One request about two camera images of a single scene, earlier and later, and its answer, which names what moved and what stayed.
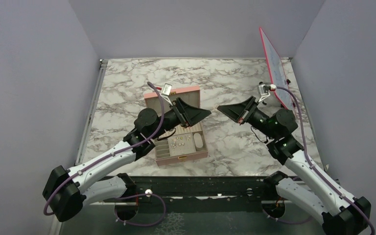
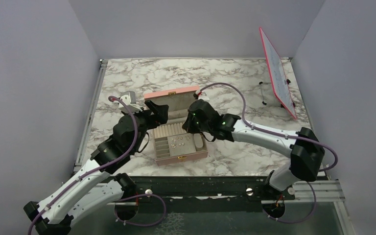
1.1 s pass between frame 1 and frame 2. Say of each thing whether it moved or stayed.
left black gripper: moved
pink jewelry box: stayed
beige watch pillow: stayed
